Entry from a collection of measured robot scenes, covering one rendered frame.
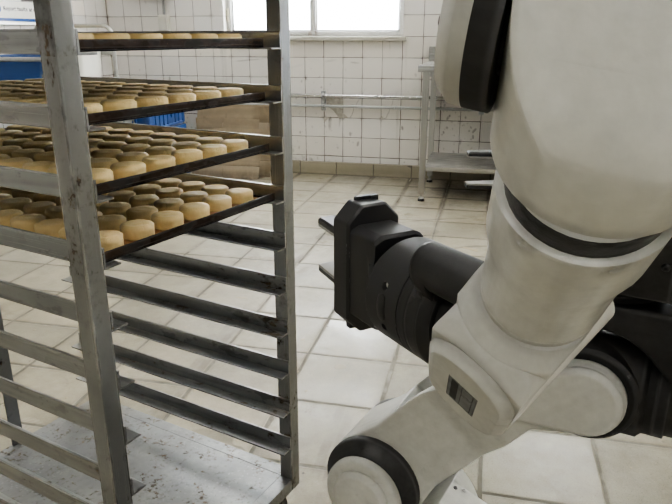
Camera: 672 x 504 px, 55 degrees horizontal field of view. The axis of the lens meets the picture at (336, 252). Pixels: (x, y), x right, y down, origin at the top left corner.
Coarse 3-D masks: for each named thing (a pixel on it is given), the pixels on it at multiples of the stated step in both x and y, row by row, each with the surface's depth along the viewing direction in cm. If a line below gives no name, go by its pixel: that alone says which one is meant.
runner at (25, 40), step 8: (0, 32) 82; (8, 32) 81; (16, 32) 80; (24, 32) 79; (32, 32) 79; (0, 40) 82; (8, 40) 81; (16, 40) 80; (24, 40) 80; (32, 40) 79; (0, 48) 82; (8, 48) 82; (16, 48) 81; (24, 48) 80; (32, 48) 79
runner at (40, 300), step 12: (0, 288) 98; (12, 288) 96; (24, 288) 95; (12, 300) 97; (24, 300) 96; (36, 300) 94; (48, 300) 93; (60, 300) 91; (72, 300) 90; (48, 312) 93; (60, 312) 92; (72, 312) 90; (120, 324) 89
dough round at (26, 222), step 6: (18, 216) 100; (24, 216) 100; (30, 216) 100; (36, 216) 100; (42, 216) 100; (12, 222) 97; (18, 222) 97; (24, 222) 97; (30, 222) 97; (18, 228) 97; (24, 228) 97; (30, 228) 97
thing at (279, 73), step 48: (288, 0) 110; (288, 48) 112; (288, 96) 115; (288, 144) 117; (288, 192) 120; (288, 240) 122; (288, 288) 125; (288, 336) 128; (288, 384) 131; (288, 432) 135
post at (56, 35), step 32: (64, 0) 73; (64, 32) 74; (64, 64) 74; (64, 96) 75; (64, 128) 76; (64, 160) 78; (64, 192) 79; (64, 224) 81; (96, 224) 82; (96, 256) 83; (96, 288) 84; (96, 320) 84; (96, 352) 85; (96, 384) 87; (96, 416) 89; (96, 448) 92; (128, 480) 95
